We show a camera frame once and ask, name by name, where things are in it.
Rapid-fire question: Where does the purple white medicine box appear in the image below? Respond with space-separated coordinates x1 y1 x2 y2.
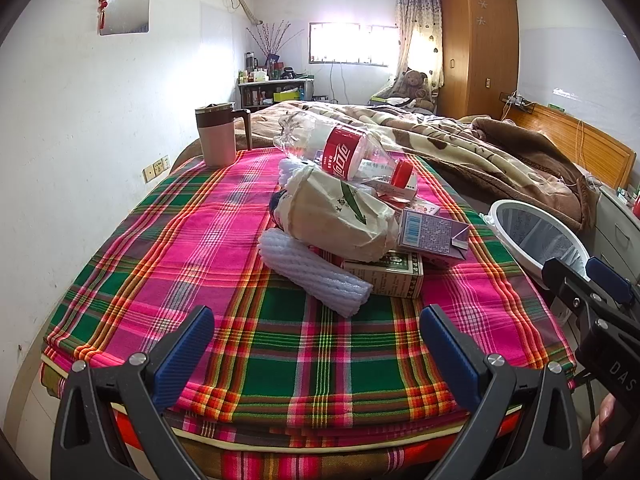
397 209 470 266

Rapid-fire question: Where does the green brown small box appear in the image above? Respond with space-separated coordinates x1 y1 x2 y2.
342 252 424 299

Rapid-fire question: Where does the beige paper bag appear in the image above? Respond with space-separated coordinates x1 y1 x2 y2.
272 166 399 262

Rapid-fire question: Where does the clear cola plastic bottle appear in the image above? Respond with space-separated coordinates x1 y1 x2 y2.
273 110 416 189

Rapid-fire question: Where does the white trash bin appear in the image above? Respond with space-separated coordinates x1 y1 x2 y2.
480 200 590 289

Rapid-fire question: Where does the operator hand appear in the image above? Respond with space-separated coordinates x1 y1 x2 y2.
582 393 620 458

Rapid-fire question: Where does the grey drawer nightstand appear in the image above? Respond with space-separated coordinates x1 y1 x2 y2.
592 185 640 284

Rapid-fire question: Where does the red cup on nightstand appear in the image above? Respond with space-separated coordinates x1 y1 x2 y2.
632 193 640 219

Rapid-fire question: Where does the brown beige blanket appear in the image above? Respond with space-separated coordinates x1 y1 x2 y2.
250 101 599 233

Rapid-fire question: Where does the wooden headboard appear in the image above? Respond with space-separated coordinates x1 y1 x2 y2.
506 103 637 188

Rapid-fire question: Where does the plaid pink green bedsheet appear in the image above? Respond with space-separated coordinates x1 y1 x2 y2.
41 148 575 479

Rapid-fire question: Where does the red white small box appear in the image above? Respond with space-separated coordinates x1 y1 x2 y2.
367 180 440 214

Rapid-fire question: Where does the brown teddy bear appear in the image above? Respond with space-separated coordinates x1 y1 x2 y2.
390 68 435 112

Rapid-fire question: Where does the wooden wardrobe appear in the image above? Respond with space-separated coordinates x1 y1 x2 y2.
437 0 520 119

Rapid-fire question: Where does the floral curtain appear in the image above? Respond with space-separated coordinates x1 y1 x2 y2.
396 0 444 96

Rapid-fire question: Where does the pink brown travel mug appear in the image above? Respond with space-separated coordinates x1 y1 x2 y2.
195 103 253 168

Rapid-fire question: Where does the cluttered shelf desk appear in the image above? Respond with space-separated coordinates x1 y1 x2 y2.
236 52 314 110

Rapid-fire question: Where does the decorative branch vase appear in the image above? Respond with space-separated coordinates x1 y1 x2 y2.
247 20 303 79

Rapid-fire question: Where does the red chinese knot ornament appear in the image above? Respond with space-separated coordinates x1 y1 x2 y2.
98 0 108 34

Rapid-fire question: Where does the wall power socket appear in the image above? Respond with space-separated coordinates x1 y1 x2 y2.
142 156 170 183

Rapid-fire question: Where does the wall mirror panel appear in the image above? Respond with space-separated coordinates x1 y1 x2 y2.
99 0 150 36

